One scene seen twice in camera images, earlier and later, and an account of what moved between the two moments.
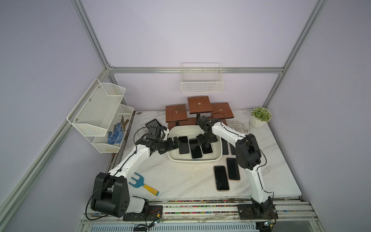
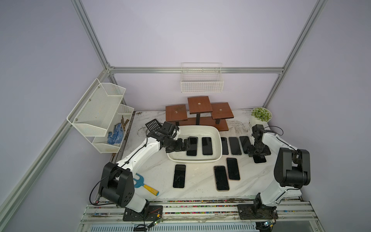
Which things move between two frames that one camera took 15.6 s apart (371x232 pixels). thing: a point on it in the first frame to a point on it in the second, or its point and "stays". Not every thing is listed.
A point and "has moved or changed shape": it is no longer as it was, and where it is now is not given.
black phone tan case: x=221 y=178 stays
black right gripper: x=201 y=140 to x=265 y=151
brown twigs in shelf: x=123 y=123 stays
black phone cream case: x=184 y=147 has moved or changed shape
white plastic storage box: x=191 y=150 stays
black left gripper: x=170 y=146 stays
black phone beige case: x=206 y=149 has moved or changed shape
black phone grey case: x=225 y=147 stays
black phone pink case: x=233 y=169 stays
